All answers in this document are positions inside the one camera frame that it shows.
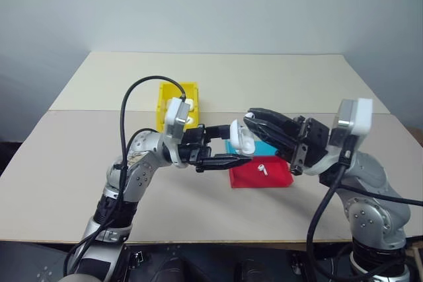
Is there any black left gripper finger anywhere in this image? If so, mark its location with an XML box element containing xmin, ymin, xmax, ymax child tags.
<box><xmin>203</xmin><ymin>123</ymin><xmax>233</xmax><ymax>141</ymax></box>
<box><xmin>195</xmin><ymin>154</ymin><xmax>255</xmax><ymax>174</ymax></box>

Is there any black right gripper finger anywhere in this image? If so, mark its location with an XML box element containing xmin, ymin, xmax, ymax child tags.
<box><xmin>248</xmin><ymin>107</ymin><xmax>300</xmax><ymax>137</ymax></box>
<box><xmin>243</xmin><ymin>114</ymin><xmax>297</xmax><ymax>162</ymax></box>

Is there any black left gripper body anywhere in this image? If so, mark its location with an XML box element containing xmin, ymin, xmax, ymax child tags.
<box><xmin>179</xmin><ymin>124</ymin><xmax>213</xmax><ymax>173</ymax></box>

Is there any yellow plastic bin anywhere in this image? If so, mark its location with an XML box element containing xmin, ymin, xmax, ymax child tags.
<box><xmin>154</xmin><ymin>81</ymin><xmax>203</xmax><ymax>133</ymax></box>

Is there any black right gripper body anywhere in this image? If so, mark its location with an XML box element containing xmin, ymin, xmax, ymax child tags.
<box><xmin>284</xmin><ymin>115</ymin><xmax>332</xmax><ymax>177</ymax></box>

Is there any wooden post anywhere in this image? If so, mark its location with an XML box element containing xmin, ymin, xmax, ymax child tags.
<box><xmin>410</xmin><ymin>241</ymin><xmax>423</xmax><ymax>282</ymax></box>

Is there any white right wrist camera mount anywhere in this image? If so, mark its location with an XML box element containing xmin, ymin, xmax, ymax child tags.
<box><xmin>304</xmin><ymin>97</ymin><xmax>374</xmax><ymax>177</ymax></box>

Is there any red shallow tray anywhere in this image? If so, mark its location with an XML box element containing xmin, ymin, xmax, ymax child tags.
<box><xmin>228</xmin><ymin>155</ymin><xmax>295</xmax><ymax>190</ymax></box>

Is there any blue shallow tray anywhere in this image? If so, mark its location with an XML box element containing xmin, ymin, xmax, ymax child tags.
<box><xmin>224</xmin><ymin>139</ymin><xmax>280</xmax><ymax>157</ymax></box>

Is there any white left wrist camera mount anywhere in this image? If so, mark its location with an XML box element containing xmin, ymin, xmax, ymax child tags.
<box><xmin>161</xmin><ymin>97</ymin><xmax>195</xmax><ymax>168</ymax></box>

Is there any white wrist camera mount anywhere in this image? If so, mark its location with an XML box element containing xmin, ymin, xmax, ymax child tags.
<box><xmin>161</xmin><ymin>97</ymin><xmax>195</xmax><ymax>168</ymax></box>
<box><xmin>304</xmin><ymin>97</ymin><xmax>374</xmax><ymax>177</ymax></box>

